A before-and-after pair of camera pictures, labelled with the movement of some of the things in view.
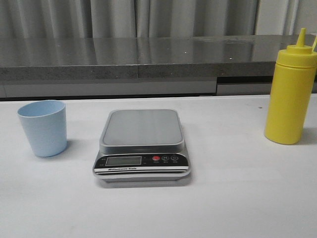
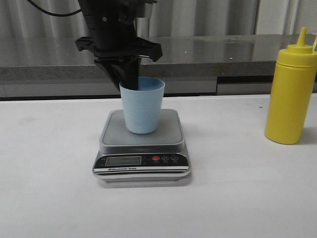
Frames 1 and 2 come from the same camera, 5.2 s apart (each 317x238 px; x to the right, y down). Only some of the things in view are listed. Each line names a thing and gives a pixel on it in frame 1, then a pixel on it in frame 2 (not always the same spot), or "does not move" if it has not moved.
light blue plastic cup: (45, 122) -> (142, 107)
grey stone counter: (141, 66) does not move
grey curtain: (20, 19) does not move
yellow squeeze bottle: (291, 92) does not move
